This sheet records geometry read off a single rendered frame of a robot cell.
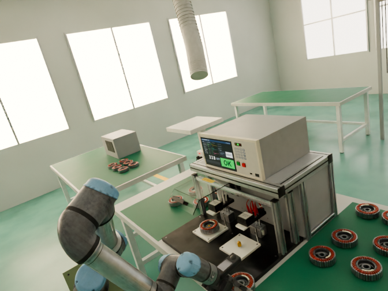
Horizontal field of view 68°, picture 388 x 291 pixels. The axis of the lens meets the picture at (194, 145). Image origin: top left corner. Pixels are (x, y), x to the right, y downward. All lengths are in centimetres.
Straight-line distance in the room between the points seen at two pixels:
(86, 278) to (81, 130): 478
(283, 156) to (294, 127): 16
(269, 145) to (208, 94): 596
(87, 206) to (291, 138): 102
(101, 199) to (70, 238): 14
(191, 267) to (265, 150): 64
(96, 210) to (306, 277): 93
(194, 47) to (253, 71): 582
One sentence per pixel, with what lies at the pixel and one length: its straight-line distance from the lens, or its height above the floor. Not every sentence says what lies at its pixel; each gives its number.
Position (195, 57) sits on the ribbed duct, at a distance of 263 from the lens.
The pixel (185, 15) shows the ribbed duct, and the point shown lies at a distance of 279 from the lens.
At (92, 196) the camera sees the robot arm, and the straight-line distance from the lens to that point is 97.
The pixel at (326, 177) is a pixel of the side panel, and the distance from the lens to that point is 167.
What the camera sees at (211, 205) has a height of 91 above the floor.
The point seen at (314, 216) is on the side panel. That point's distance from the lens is 165.
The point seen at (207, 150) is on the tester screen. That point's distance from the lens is 165.
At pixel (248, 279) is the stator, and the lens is 132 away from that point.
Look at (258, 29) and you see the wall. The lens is 872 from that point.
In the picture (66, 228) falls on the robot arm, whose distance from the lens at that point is 94.
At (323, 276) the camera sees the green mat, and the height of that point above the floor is 75.
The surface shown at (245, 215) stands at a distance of 154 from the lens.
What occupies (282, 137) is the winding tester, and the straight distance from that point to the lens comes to 148.
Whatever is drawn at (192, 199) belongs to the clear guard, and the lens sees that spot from 151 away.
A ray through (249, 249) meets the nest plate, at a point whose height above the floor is 78.
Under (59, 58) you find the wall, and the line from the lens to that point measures 590.
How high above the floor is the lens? 174
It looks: 17 degrees down
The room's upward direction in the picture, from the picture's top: 13 degrees counter-clockwise
